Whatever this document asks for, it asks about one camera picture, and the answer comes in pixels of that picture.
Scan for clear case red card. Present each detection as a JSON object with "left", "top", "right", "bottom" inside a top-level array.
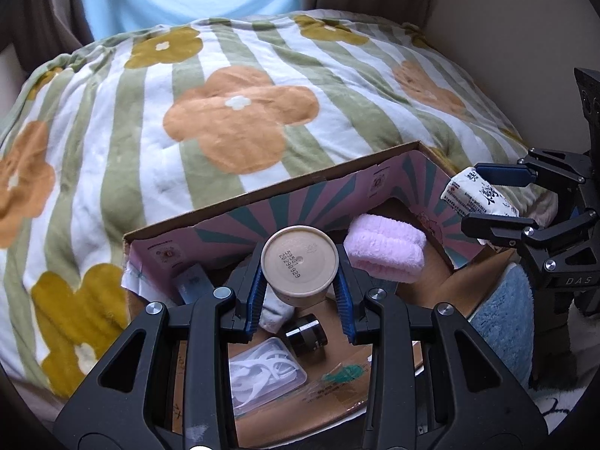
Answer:
[{"left": 229, "top": 337, "right": 308, "bottom": 417}]

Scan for pink fluffy towel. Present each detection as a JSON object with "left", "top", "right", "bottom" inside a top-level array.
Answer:
[{"left": 344, "top": 214, "right": 427, "bottom": 284}]

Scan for tan cylindrical jar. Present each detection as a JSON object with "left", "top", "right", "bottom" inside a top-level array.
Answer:
[{"left": 260, "top": 225, "right": 340, "bottom": 309}]

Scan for open cardboard box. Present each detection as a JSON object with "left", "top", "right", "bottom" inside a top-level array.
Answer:
[{"left": 122, "top": 142, "right": 510, "bottom": 448}]

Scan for cream padded headboard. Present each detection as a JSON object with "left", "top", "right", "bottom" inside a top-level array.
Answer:
[{"left": 0, "top": 44, "right": 27, "bottom": 118}]

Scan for small dark blue box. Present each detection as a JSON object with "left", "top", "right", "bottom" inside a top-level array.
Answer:
[{"left": 173, "top": 263, "right": 213, "bottom": 304}]

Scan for white floral tissue pack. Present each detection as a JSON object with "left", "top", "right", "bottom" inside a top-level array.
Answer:
[{"left": 440, "top": 166, "right": 520, "bottom": 218}]

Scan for floral striped fleece blanket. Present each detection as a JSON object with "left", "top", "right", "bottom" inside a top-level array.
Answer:
[{"left": 1, "top": 10, "right": 527, "bottom": 400}]

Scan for blue fuzzy slipper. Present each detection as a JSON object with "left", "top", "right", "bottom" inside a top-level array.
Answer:
[{"left": 470, "top": 263, "right": 534, "bottom": 388}]

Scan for white patterned socks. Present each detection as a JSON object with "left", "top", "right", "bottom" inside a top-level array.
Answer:
[{"left": 259, "top": 285, "right": 295, "bottom": 334}]

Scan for small black cube box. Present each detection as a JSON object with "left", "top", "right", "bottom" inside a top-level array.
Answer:
[{"left": 282, "top": 313, "right": 329, "bottom": 357}]

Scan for left brown curtain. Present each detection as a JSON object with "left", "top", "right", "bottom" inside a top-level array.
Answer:
[{"left": 1, "top": 0, "right": 93, "bottom": 72}]

